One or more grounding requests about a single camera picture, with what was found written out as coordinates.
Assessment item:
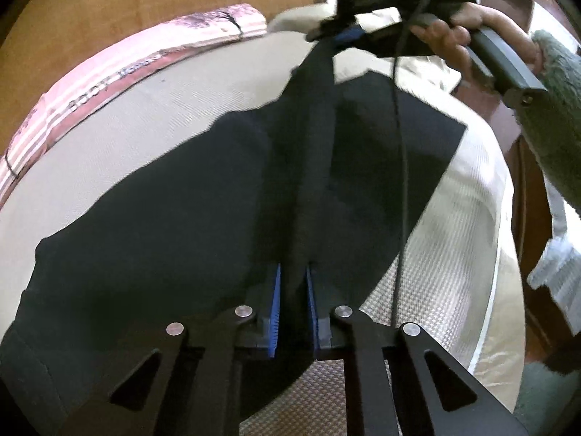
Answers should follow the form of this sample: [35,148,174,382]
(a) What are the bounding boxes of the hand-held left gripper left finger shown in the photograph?
[59,263,283,436]

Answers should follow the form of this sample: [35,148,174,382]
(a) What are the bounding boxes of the white ribbed cloth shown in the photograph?
[528,181,581,328]

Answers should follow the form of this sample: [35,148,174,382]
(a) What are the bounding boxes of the pink striped pillow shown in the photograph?
[0,2,268,201]

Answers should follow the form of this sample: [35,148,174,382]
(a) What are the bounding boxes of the beige woven bed mat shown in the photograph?
[0,32,500,436]

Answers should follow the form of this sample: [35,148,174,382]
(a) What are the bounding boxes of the black pants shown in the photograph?
[0,39,468,436]

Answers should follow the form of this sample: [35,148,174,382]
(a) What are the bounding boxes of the green fuzzy cloth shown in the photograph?
[512,358,581,436]

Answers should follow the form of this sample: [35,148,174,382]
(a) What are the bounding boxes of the person's right hand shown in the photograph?
[410,2,544,88]

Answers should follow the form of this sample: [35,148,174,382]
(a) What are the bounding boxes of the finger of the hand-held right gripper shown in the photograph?
[305,13,369,51]

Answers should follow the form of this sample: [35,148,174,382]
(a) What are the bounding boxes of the person's right forearm green sleeve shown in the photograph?
[516,29,581,219]

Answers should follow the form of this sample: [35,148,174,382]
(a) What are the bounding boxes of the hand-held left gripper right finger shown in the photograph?
[305,263,530,436]

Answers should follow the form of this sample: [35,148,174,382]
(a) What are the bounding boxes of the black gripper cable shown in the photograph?
[389,0,439,328]

